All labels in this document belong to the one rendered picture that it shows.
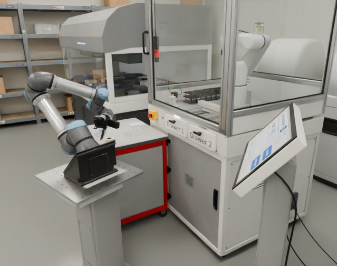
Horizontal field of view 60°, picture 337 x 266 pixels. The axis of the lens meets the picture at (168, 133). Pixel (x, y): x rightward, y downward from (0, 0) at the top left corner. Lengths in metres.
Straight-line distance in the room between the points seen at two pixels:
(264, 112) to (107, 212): 1.14
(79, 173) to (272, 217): 0.97
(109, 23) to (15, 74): 3.59
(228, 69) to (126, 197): 1.26
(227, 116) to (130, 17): 1.47
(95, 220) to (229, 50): 1.21
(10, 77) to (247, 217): 4.95
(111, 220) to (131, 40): 1.63
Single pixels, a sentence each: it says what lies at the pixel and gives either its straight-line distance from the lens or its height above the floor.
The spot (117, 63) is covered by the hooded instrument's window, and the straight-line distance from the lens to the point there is 2.77.
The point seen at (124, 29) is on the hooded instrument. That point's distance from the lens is 2.77.
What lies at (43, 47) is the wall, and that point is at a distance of 6.05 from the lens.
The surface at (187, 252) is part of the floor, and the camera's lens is 2.31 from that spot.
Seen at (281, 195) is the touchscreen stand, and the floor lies 0.87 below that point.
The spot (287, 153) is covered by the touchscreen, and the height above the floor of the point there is 1.13.
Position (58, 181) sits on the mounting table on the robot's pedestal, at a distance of 1.73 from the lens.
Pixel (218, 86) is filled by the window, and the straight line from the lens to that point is 1.76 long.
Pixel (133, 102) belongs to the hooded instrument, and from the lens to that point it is 2.86.
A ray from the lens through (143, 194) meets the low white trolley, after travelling 2.39.
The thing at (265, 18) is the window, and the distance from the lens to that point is 1.83.
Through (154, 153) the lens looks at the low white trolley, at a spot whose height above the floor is 0.63.
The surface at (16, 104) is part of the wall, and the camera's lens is 6.14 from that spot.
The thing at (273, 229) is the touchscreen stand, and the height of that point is 0.69.
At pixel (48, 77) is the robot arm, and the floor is 1.28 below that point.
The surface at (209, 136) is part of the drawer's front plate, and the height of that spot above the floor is 0.91.
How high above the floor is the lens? 1.53
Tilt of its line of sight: 19 degrees down
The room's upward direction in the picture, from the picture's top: 1 degrees counter-clockwise
